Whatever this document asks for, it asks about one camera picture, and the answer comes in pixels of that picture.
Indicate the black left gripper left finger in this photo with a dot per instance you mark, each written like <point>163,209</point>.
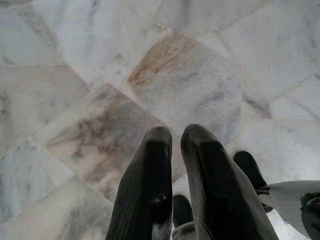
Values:
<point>142,180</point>

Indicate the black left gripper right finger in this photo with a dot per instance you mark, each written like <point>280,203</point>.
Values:
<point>215,185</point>

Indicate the black robot right foot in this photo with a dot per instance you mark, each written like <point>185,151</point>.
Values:
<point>246,167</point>

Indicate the black robot foot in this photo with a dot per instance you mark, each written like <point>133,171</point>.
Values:
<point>182,210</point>
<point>246,167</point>

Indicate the black robot left foot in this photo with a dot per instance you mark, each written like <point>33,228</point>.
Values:
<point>182,210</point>

